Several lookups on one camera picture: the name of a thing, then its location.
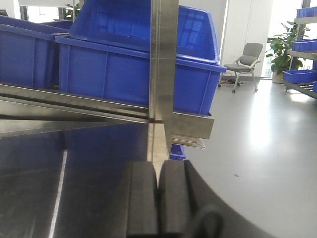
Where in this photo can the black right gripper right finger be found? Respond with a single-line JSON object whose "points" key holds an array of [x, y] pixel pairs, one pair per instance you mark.
{"points": [[178, 213]]}

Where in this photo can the blue bin on distant rack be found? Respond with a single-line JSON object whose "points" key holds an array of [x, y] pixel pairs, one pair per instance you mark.
{"points": [[300, 76]]}

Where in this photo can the small blue bin lower shelf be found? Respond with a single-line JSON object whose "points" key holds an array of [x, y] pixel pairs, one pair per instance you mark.
{"points": [[177, 152]]}

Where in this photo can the large blue plastic bin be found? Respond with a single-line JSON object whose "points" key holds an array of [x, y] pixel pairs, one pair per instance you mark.
{"points": [[107, 55]]}

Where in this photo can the green potted plant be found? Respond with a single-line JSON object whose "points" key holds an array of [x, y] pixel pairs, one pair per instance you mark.
{"points": [[280, 45]]}

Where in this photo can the blue bin distant rack top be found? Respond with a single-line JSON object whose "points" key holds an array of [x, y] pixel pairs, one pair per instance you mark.
{"points": [[307, 12]]}

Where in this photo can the stainless steel shelf rack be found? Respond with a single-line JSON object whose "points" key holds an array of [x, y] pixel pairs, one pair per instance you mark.
{"points": [[166, 127]]}

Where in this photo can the distant metal shelf rack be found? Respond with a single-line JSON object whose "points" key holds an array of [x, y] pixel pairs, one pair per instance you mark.
{"points": [[309, 89]]}

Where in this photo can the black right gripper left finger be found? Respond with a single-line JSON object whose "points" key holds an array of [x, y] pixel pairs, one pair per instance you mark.
{"points": [[142, 211]]}

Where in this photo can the blue bin distant rack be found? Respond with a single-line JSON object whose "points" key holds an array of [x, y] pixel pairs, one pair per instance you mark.
{"points": [[307, 12], [304, 45]]}

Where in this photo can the blue bin distant rack middle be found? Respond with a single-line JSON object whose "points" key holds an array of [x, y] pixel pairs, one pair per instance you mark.
{"points": [[304, 45]]}

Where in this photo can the grey office chair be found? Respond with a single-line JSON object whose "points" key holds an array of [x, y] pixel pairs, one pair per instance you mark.
{"points": [[245, 64]]}

